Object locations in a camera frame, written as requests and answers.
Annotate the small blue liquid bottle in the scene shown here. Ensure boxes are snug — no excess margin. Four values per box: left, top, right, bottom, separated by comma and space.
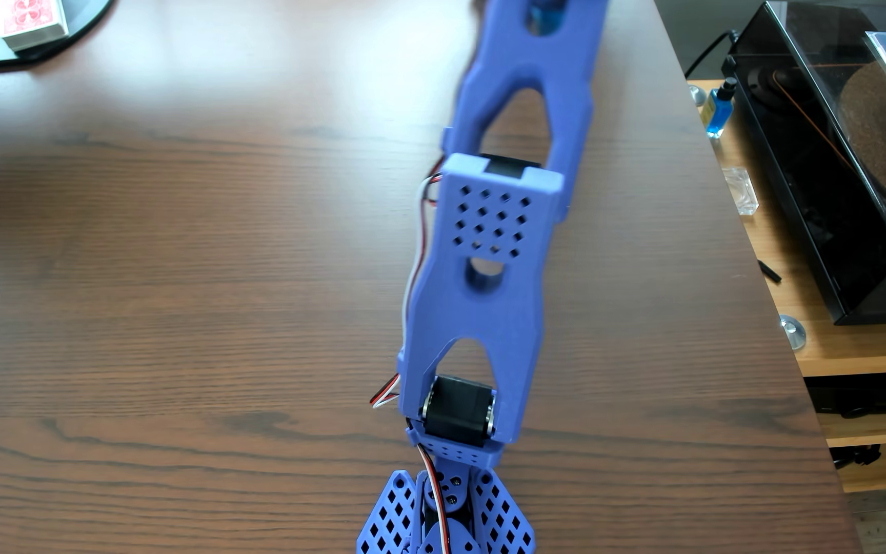
705, 77, 739, 141

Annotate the black round mat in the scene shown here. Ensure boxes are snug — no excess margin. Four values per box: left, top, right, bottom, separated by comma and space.
0, 0, 113, 75

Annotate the bright blue gripper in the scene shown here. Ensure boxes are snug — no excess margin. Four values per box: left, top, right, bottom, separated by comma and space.
529, 0, 569, 36

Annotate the silver metal disc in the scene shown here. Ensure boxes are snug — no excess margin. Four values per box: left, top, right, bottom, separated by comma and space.
779, 315, 808, 353

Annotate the black power cable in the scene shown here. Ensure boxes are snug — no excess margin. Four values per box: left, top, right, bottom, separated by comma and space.
683, 29, 741, 78

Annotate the light wooden sideboard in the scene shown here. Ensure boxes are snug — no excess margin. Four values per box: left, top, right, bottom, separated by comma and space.
687, 79, 886, 496

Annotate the red playing card box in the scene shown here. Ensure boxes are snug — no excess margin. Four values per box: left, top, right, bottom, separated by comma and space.
0, 0, 70, 52

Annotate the red white black servo cable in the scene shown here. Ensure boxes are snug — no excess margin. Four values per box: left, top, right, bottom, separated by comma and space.
369, 372, 455, 554
401, 156, 446, 343

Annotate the black turntable with dust cover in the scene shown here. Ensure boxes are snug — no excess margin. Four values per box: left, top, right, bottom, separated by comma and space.
723, 0, 886, 327

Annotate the clear acrylic block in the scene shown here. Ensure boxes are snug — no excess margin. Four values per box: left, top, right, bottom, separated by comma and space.
722, 167, 761, 218

